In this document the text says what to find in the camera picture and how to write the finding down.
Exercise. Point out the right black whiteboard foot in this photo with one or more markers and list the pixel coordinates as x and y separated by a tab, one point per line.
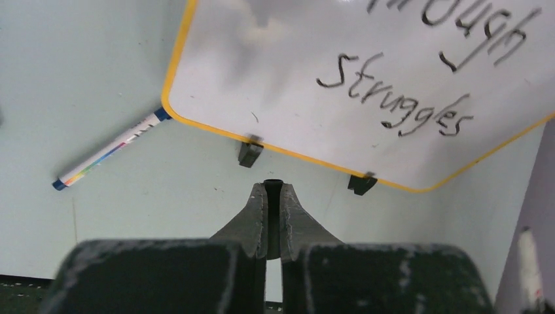
360	185

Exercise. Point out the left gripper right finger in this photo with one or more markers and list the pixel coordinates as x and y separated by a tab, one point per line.
322	274

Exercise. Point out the black whiteboard foot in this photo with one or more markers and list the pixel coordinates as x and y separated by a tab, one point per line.
360	185
250	151

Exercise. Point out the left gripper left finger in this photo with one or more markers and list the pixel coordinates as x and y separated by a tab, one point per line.
221	274

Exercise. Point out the black whiteboard marker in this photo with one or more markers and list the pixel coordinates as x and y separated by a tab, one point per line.
531	285

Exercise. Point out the black marker cap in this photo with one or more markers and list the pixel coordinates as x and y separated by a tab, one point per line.
273	191

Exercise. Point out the blue capped marker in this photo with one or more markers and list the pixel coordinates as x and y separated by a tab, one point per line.
124	139

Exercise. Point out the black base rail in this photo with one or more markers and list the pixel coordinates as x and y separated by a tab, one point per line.
22	294

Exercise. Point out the yellow framed whiteboard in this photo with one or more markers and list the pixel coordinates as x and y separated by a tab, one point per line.
411	93

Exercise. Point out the left black whiteboard foot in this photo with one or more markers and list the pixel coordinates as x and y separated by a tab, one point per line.
250	151

